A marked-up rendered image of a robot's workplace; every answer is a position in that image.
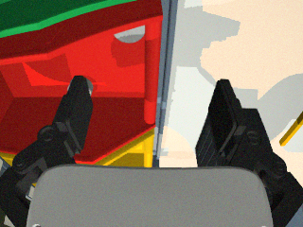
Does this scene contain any dark grey metal shelf rack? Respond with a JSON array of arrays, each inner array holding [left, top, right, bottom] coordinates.
[[0, 0, 178, 176]]

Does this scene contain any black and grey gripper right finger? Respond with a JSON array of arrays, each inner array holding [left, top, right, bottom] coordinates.
[[208, 79, 303, 227]]

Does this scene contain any yellow vertical bar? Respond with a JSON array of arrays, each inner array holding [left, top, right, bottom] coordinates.
[[279, 112, 303, 146]]

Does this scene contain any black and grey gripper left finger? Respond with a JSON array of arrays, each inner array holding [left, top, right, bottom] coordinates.
[[0, 75, 93, 227]]

